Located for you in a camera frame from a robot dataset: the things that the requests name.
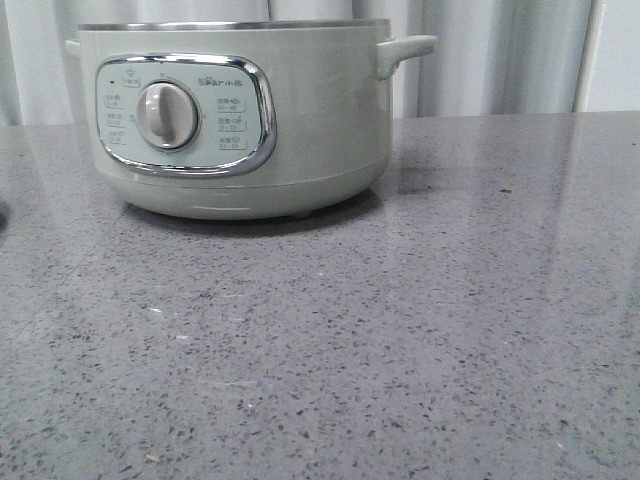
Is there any glass pot lid steel rim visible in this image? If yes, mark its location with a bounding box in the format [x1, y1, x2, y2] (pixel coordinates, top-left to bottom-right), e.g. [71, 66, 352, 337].
[0, 202, 9, 234]

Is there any white pleated curtain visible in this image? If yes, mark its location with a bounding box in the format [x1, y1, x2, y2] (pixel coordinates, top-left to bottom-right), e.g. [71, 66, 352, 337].
[0, 0, 640, 127]

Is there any pale green electric cooking pot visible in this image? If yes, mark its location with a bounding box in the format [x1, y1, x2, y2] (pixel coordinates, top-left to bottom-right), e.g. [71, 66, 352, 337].
[65, 19, 437, 220]

